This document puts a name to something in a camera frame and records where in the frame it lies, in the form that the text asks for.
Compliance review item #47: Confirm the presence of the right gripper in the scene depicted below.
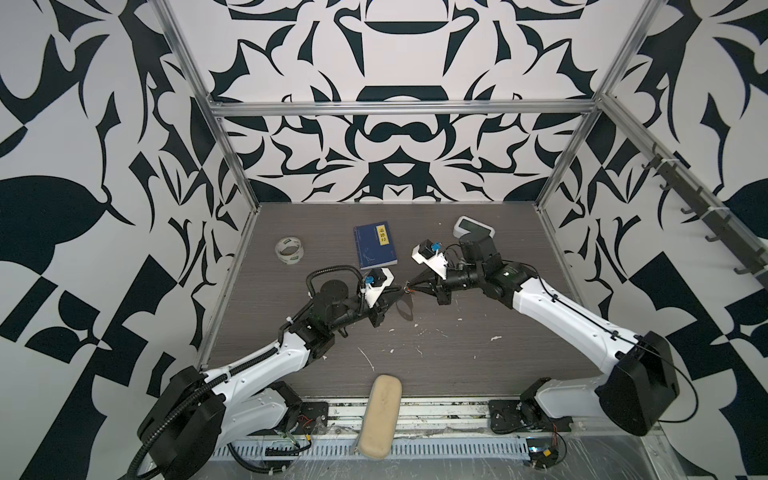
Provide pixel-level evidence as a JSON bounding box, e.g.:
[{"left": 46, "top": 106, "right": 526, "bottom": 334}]
[{"left": 407, "top": 266, "right": 486, "bottom": 306}]

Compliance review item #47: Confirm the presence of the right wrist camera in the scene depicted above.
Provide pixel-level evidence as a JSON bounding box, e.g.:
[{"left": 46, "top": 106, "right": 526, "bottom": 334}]
[{"left": 411, "top": 239, "right": 448, "bottom": 280}]

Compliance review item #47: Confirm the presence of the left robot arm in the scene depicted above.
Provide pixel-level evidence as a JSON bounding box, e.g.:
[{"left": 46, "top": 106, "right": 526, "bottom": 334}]
[{"left": 124, "top": 280, "right": 406, "bottom": 479}]

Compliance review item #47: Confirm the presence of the clear tape roll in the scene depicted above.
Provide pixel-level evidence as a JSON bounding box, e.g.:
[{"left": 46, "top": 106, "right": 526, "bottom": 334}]
[{"left": 274, "top": 237, "right": 305, "bottom": 265}]

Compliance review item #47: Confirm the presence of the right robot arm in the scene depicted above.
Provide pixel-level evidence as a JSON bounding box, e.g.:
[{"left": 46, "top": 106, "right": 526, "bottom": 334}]
[{"left": 409, "top": 233, "right": 680, "bottom": 436}]

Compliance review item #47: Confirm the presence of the beige wrist rest pad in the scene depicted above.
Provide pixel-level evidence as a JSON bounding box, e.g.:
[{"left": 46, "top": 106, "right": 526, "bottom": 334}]
[{"left": 357, "top": 375, "right": 402, "bottom": 460}]

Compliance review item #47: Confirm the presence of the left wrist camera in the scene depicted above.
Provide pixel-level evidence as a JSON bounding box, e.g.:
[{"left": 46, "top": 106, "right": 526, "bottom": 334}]
[{"left": 363, "top": 268, "right": 394, "bottom": 309}]

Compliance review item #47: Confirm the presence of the blue book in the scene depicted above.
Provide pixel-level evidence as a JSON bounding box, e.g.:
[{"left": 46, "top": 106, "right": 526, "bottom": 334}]
[{"left": 353, "top": 221, "right": 398, "bottom": 270}]

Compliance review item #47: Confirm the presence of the wall hook rail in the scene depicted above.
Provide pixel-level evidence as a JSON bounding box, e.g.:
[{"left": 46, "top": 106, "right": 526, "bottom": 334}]
[{"left": 643, "top": 143, "right": 767, "bottom": 290}]

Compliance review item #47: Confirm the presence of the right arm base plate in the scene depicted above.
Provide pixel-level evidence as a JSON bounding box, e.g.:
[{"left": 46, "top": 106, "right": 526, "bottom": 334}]
[{"left": 488, "top": 399, "right": 573, "bottom": 435}]

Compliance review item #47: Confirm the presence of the black corrugated cable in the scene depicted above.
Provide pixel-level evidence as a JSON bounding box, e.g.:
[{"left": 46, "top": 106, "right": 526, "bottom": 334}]
[{"left": 304, "top": 263, "right": 365, "bottom": 301}]

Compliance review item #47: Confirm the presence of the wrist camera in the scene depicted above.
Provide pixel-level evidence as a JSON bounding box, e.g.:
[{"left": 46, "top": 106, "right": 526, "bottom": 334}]
[
  {"left": 411, "top": 239, "right": 448, "bottom": 280},
  {"left": 363, "top": 268, "right": 394, "bottom": 309}
]

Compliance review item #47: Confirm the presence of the white digital clock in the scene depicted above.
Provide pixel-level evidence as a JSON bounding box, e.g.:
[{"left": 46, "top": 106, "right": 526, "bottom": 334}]
[{"left": 452, "top": 216, "right": 495, "bottom": 239}]

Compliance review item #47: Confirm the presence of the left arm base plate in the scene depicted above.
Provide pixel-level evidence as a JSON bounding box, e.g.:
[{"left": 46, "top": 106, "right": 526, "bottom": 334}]
[{"left": 280, "top": 401, "right": 329, "bottom": 435}]

